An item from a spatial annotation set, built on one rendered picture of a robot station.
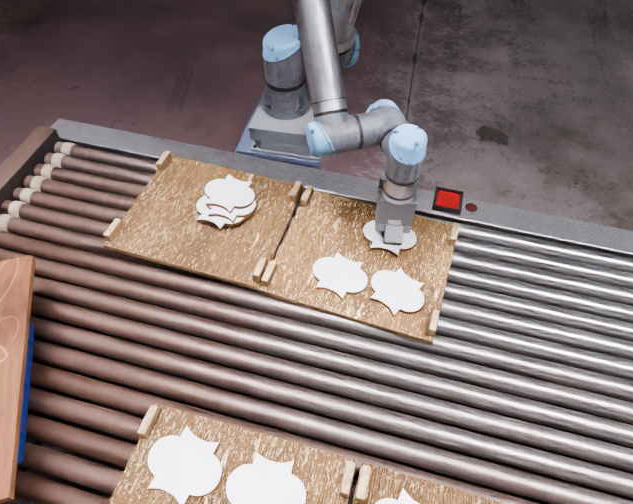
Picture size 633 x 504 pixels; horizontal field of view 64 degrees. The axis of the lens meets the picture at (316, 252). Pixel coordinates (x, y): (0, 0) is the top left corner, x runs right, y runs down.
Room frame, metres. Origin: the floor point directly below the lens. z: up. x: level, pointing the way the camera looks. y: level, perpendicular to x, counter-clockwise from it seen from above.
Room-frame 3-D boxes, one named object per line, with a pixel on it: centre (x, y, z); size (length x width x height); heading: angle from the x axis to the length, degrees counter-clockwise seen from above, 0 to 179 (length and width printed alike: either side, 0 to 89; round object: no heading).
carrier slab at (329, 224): (0.75, -0.12, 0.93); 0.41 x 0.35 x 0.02; 72
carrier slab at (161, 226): (0.88, 0.28, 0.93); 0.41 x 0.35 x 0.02; 74
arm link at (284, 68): (1.32, 0.10, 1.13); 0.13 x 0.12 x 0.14; 107
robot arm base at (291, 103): (1.31, 0.10, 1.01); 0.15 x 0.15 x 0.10
